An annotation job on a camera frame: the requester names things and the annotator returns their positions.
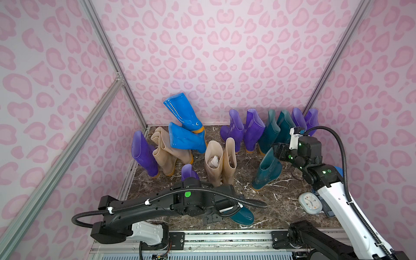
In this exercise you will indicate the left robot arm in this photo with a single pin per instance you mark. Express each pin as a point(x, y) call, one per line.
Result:
point(190, 197)

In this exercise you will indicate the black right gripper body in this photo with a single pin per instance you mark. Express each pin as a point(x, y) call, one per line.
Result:
point(281, 151)

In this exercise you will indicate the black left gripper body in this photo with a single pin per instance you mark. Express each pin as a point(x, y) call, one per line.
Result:
point(211, 218)

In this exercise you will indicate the aluminium corner post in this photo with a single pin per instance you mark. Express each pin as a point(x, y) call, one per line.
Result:
point(98, 28)
point(349, 32)

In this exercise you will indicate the aluminium corner post left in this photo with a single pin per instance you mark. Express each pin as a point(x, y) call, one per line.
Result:
point(98, 28)

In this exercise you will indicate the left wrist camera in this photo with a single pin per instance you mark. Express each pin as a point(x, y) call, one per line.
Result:
point(231, 211)

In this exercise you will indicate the aluminium diagonal beam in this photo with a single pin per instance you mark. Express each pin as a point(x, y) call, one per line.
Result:
point(23, 221)

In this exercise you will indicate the white alarm clock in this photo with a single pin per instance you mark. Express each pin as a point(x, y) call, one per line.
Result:
point(310, 203)

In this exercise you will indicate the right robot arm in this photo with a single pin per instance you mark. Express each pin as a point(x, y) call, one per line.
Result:
point(366, 242)

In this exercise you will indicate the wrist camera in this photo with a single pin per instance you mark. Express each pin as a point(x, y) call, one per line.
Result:
point(295, 134)
point(231, 211)

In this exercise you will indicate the aluminium corner post right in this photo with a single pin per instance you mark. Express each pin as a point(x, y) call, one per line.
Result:
point(349, 32)

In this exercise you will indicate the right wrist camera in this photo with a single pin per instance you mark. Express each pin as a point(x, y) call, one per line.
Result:
point(295, 134)

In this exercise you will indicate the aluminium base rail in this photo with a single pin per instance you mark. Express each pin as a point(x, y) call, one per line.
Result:
point(207, 245)

